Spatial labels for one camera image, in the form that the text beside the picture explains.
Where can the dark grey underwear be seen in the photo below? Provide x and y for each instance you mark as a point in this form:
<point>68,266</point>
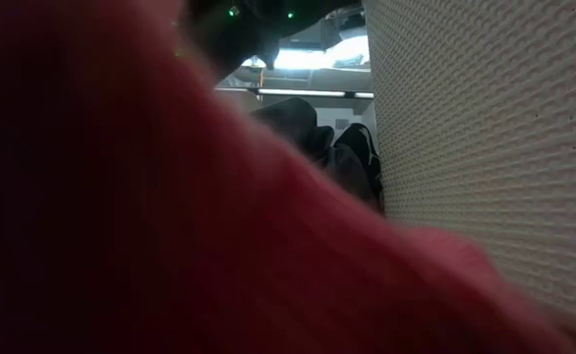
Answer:
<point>293,118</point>

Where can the navy black underwear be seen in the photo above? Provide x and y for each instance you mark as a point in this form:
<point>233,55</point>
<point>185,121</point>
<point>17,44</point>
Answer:
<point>362,142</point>

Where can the orange-red sock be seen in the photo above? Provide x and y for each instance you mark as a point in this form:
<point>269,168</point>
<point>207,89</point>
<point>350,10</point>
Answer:
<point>121,196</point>

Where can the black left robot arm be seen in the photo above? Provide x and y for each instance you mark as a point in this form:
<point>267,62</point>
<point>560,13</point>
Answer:
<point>248,24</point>

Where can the ceiling strip light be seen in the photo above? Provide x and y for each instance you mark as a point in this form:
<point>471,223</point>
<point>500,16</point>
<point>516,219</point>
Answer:
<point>300,92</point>

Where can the bright ceiling light panel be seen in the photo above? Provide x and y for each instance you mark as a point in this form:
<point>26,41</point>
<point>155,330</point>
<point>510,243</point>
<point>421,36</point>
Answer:
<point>317,58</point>

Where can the white bin holding dark garments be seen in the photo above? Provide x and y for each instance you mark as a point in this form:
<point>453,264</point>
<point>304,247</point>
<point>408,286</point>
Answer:
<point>489,147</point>

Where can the small grey wall plate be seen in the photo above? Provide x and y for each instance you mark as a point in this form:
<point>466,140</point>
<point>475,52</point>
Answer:
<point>341,123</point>

